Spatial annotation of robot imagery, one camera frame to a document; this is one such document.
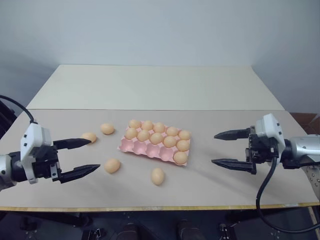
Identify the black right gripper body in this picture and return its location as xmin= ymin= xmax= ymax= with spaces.
xmin=244 ymin=126 xmax=279 ymax=166

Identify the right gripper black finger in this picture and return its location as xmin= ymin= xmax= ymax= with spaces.
xmin=210 ymin=157 xmax=258 ymax=175
xmin=213 ymin=127 xmax=252 ymax=141

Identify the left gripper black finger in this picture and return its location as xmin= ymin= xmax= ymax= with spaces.
xmin=52 ymin=137 xmax=92 ymax=151
xmin=59 ymin=163 xmax=102 ymax=185

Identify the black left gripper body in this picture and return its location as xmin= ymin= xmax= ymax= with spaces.
xmin=29 ymin=144 xmax=63 ymax=185

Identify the pink egg tray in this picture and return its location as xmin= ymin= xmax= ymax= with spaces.
xmin=116 ymin=120 xmax=193 ymax=167

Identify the brown cardboard box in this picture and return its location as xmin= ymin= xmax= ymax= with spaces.
xmin=289 ymin=112 xmax=320 ymax=137

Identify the black object beside table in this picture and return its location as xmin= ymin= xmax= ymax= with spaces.
xmin=0 ymin=98 xmax=19 ymax=141

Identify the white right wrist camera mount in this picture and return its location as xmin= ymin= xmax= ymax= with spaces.
xmin=254 ymin=112 xmax=286 ymax=156

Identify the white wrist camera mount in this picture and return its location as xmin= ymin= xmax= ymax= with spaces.
xmin=254 ymin=112 xmax=286 ymax=156
xmin=19 ymin=122 xmax=54 ymax=185

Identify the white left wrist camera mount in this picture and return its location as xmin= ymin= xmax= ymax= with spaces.
xmin=19 ymin=122 xmax=54 ymax=185

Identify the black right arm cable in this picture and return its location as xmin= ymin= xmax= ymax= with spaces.
xmin=255 ymin=139 xmax=320 ymax=233

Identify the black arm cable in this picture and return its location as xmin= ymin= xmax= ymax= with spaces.
xmin=0 ymin=94 xmax=39 ymax=125
xmin=255 ymin=139 xmax=320 ymax=233

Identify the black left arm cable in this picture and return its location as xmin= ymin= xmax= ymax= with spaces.
xmin=0 ymin=94 xmax=39 ymax=125

